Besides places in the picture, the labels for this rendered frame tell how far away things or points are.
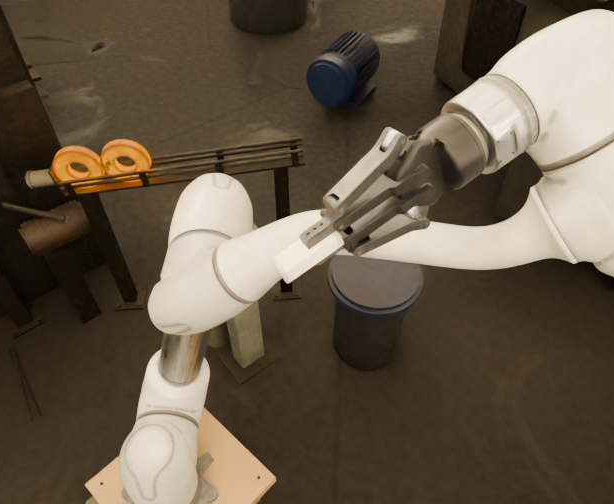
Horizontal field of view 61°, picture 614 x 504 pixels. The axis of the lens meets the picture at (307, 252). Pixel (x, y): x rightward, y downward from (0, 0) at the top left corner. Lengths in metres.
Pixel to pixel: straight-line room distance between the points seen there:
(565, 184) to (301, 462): 1.46
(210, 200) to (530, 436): 1.52
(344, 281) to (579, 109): 1.24
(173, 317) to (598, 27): 0.65
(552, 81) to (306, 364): 1.63
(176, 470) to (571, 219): 0.96
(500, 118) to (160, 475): 1.00
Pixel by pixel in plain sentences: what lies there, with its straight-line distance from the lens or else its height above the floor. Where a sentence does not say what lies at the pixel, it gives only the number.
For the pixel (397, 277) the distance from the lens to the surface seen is 1.77.
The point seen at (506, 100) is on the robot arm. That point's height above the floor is 1.50.
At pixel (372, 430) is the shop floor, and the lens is 1.95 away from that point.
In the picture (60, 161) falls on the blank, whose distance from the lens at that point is 1.84.
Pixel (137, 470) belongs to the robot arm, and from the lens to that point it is 1.26.
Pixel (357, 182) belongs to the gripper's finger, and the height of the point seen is 1.46.
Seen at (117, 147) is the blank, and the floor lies 0.79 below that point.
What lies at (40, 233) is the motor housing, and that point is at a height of 0.51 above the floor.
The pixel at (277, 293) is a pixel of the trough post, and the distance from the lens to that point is 2.23.
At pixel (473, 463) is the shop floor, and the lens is 1.98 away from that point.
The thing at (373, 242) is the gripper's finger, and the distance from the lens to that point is 0.55.
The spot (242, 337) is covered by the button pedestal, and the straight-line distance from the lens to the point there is 1.88.
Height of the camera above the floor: 1.79
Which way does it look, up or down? 48 degrees down
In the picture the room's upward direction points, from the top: straight up
